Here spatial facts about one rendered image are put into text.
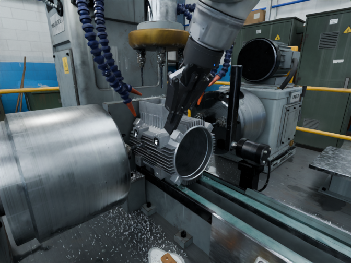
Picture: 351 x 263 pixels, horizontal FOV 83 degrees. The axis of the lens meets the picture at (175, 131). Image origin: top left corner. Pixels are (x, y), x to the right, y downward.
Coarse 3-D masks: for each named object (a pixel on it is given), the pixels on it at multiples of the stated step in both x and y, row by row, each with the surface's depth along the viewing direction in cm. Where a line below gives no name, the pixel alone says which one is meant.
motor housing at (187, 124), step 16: (192, 128) 53; (176, 144) 51; (192, 144) 66; (208, 144) 61; (144, 160) 61; (160, 160) 53; (176, 160) 67; (192, 160) 64; (208, 160) 61; (192, 176) 58
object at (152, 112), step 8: (144, 104) 61; (152, 104) 58; (160, 104) 56; (144, 112) 62; (152, 112) 59; (160, 112) 56; (168, 112) 56; (144, 120) 63; (152, 120) 59; (160, 120) 56; (160, 128) 57
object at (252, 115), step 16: (208, 96) 75; (224, 96) 70; (240, 96) 72; (192, 112) 83; (208, 112) 76; (224, 112) 71; (240, 112) 67; (256, 112) 73; (224, 128) 72; (240, 128) 67; (256, 128) 74; (224, 144) 73
